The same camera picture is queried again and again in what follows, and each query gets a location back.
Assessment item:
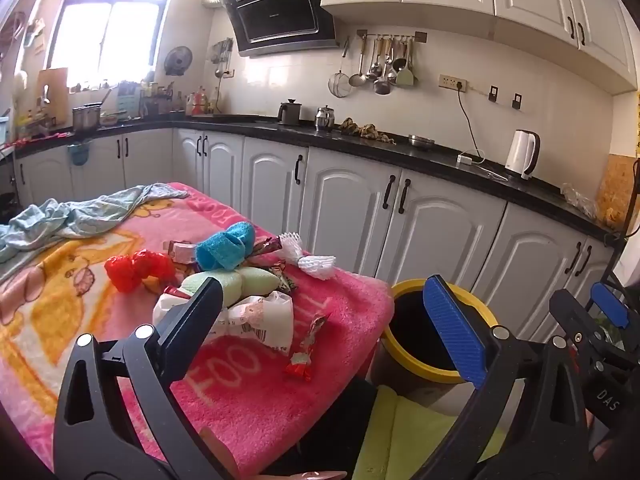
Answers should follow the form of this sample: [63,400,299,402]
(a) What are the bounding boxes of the clear plastic bag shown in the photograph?
[560,182,598,221]

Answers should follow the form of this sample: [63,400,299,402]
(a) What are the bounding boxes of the black power cable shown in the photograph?
[457,91,486,163]

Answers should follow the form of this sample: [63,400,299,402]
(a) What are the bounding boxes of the group of condiment bottles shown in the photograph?
[185,86,222,116]

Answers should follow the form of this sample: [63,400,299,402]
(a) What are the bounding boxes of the white foam fruit net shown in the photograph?
[277,232,337,281]

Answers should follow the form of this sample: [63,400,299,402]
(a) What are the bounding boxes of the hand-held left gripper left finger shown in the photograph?
[52,276,236,480]

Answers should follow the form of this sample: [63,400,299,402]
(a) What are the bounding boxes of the black metal rack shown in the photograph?
[600,160,640,286]

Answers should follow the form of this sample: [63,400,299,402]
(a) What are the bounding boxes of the black kitchen countertop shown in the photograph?
[0,115,628,241]

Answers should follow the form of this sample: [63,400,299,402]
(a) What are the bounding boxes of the light blue cloth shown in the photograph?
[0,183,191,263]

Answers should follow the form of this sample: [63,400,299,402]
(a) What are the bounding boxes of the steel cooking pot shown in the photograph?
[72,104,103,133]

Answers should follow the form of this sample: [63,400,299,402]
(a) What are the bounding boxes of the round wall fan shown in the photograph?
[164,46,194,77]

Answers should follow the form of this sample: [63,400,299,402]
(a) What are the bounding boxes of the red candy wrapper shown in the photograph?
[282,311,332,383]

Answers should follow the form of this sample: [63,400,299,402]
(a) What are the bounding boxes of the brown rag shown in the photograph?
[340,117,393,143]

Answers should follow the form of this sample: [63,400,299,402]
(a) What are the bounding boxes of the white plastic bag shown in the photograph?
[152,290,293,351]

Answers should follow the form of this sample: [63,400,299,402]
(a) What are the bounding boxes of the teal storage box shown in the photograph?
[116,82,142,118]

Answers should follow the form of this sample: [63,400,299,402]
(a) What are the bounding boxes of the white lower cabinets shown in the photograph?
[12,127,621,341]

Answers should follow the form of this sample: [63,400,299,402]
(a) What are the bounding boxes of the kitchen window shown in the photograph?
[47,0,176,93]

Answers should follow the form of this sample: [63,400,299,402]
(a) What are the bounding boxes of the brown snack wrapper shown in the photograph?
[252,237,284,261]

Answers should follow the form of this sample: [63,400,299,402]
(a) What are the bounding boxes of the dark metal kettle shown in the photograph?
[277,99,303,126]

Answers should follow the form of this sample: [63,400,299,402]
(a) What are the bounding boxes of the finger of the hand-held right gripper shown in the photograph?
[589,282,630,330]
[549,287,608,361]

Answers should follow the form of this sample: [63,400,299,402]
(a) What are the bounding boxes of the red foam fruit net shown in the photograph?
[104,249,177,293]

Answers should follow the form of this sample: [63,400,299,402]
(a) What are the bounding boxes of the small pink white carton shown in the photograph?
[167,240,198,265]

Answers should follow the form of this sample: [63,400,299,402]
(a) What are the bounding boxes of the black range hood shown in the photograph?
[220,0,341,58]

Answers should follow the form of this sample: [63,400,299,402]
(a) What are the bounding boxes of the hanging wire strainer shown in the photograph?
[327,37,353,97]

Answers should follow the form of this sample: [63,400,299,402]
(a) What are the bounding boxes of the blue hanging basket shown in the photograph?
[67,139,95,167]

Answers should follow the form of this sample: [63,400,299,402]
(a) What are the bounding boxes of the yellow rimmed black trash bin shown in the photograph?
[370,279,501,401]

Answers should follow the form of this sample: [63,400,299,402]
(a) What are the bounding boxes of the wooden cutting board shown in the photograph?
[37,67,69,126]

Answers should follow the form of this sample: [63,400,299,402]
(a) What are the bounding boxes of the row of hanging steel utensils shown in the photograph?
[347,30,428,96]

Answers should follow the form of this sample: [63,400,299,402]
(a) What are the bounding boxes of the pale green foam fruit net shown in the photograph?
[179,266,278,308]

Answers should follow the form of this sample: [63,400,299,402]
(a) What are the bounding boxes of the white electric kettle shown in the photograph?
[505,129,542,181]

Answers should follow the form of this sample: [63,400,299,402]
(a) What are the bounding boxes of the lime green cloth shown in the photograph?
[357,385,508,480]

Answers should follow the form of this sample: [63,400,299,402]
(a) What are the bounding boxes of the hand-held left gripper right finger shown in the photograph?
[422,274,593,480]

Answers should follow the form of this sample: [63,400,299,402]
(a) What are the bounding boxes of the blue foam fruit net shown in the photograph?
[195,221,257,271]

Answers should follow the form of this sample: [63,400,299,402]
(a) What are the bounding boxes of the cork board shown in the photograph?
[597,154,640,228]

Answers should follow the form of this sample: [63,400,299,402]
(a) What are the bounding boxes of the pink printed blanket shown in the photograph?
[0,182,396,480]

